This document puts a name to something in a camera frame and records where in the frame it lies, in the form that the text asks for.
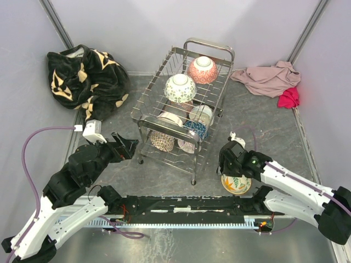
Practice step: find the magenta cloth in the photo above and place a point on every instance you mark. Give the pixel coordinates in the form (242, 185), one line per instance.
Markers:
(289, 98)

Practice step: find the brown cross patterned bowl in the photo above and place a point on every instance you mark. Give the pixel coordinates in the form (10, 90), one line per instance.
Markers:
(162, 142)

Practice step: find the yellow floral bowl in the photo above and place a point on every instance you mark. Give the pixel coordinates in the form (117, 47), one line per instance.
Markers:
(236, 185)

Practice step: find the stainless steel dish rack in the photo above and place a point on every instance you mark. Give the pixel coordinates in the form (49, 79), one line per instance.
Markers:
(178, 113)

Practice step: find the dusty pink cloth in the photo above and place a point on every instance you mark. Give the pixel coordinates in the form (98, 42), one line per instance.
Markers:
(269, 81)

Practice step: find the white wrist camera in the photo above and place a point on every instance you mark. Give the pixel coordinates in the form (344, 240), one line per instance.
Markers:
(91, 132)
(233, 137)

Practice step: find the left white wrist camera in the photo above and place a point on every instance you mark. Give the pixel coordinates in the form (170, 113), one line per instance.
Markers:
(91, 132)

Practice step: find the blue triangle patterned bowl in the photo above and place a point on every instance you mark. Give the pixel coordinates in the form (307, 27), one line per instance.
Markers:
(199, 128)

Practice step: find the red diamond patterned bowl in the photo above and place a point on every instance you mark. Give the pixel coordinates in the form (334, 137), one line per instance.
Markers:
(180, 88)

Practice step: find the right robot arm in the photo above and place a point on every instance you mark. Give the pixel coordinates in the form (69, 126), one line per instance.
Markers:
(325, 208)

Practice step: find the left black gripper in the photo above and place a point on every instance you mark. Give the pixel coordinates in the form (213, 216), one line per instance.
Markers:
(130, 144)

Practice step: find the white scalloped bowl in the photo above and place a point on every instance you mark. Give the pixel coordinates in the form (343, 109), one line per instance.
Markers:
(170, 118)

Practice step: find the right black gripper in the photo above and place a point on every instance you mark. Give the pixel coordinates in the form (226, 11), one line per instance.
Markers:
(222, 160)

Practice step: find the black and cream blanket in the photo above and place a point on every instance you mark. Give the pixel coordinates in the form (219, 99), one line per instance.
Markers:
(89, 81)

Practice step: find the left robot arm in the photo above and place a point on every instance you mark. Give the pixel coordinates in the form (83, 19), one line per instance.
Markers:
(42, 236)

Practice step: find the plain white bowl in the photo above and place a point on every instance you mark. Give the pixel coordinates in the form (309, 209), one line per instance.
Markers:
(203, 114)

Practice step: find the black leaf patterned bowl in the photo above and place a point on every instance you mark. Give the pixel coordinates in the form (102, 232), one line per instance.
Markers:
(203, 70)

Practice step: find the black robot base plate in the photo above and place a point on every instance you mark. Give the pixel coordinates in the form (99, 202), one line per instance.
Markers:
(188, 209)

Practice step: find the light blue cable duct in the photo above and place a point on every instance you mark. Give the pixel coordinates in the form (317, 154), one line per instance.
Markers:
(245, 222)

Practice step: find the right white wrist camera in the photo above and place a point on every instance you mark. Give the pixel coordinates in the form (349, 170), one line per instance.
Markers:
(233, 137)

